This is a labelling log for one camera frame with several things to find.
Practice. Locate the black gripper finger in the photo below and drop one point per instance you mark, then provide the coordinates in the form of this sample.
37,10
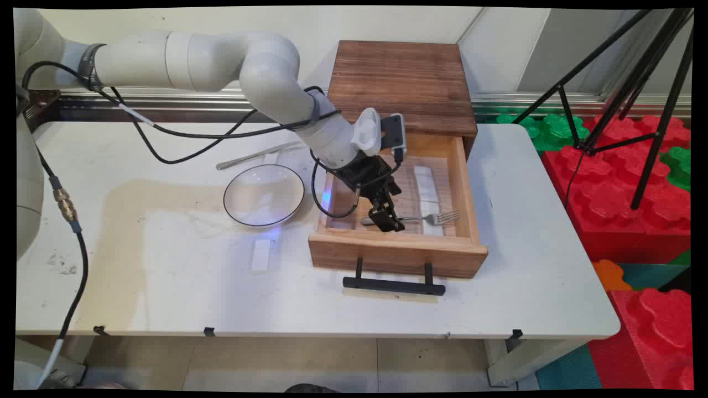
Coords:
378,216
395,215

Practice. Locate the aluminium wall rail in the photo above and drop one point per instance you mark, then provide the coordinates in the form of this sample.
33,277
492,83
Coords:
193,102

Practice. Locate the orange foam block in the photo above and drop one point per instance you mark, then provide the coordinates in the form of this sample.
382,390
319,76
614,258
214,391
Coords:
609,275

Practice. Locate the small white cutlery rest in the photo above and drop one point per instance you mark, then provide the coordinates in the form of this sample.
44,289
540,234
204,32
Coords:
261,255
271,158

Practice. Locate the white plate with black rim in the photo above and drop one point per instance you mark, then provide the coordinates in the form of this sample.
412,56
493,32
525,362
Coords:
264,196

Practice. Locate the teal foam mat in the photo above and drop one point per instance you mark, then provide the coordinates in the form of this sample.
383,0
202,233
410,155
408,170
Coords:
569,369

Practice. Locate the large red foam block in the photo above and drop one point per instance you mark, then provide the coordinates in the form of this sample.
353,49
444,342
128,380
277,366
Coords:
608,210

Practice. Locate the silver metal fork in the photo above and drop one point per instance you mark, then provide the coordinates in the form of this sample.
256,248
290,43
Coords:
437,217

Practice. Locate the light wooden drawer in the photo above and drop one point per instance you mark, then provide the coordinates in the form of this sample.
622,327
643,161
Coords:
395,254

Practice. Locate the white table leg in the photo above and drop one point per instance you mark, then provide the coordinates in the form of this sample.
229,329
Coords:
520,362

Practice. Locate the silver metal knife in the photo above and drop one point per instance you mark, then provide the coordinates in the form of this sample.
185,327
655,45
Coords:
243,159

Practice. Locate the dark wooden drawer cabinet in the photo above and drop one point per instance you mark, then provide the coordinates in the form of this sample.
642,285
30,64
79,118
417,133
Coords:
401,83

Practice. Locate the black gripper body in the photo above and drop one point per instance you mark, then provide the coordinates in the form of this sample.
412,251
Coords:
366,176

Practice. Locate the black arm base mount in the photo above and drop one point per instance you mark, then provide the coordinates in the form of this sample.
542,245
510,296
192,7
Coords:
41,102

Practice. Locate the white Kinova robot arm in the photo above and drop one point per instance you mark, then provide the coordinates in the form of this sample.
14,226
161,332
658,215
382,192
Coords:
210,61

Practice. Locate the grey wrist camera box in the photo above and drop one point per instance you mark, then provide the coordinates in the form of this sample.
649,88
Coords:
394,132

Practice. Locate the black tripod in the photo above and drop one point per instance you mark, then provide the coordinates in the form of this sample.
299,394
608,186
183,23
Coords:
661,132

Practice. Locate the green foam block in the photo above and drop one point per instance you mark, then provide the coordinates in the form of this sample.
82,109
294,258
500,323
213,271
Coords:
545,130
679,166

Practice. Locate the long white cutlery rest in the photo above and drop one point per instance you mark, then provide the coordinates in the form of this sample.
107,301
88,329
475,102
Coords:
427,185

